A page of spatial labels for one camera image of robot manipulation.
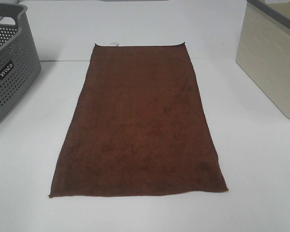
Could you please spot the brown towel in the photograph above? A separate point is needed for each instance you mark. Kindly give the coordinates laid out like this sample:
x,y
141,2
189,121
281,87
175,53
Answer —
x,y
138,129

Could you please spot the beige storage box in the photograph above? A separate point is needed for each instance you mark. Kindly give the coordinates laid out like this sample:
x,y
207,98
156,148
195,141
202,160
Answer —
x,y
264,49

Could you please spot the grey perforated plastic basket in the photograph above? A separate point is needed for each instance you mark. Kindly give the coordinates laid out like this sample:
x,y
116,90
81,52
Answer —
x,y
19,61

